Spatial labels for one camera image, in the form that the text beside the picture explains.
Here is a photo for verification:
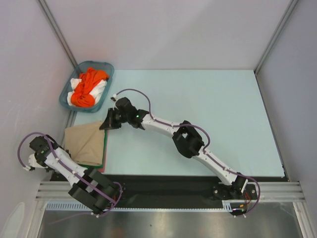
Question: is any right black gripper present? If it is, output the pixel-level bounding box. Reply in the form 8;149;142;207
102;107;131;130

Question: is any beige t shirt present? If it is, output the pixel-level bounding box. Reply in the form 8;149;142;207
64;121;105;166

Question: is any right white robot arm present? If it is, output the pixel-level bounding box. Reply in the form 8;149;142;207
100;96;248;199

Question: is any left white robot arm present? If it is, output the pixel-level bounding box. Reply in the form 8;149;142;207
29;135;122;216

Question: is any green folded t shirt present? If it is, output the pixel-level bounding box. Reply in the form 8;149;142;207
76;130;107;172

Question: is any orange t shirt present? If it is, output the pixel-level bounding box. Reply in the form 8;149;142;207
70;66;110;108

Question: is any white t shirt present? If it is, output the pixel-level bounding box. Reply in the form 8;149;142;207
66;78;107;108

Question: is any teal plastic laundry basket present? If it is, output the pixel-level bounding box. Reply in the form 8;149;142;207
59;60;114;113

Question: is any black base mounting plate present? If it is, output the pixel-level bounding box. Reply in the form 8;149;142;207
49;173;290;211

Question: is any aluminium frame rail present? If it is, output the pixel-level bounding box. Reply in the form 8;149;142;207
35;181;306;202

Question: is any left white cable duct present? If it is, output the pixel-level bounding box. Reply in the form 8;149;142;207
46;201;117;211

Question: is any white cable duct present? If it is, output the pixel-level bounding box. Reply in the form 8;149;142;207
222;200;249;212
46;201;117;211

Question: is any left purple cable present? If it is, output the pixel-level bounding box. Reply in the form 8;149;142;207
19;131;123;224

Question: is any right white cable duct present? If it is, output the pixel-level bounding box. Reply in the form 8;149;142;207
222;200;249;212

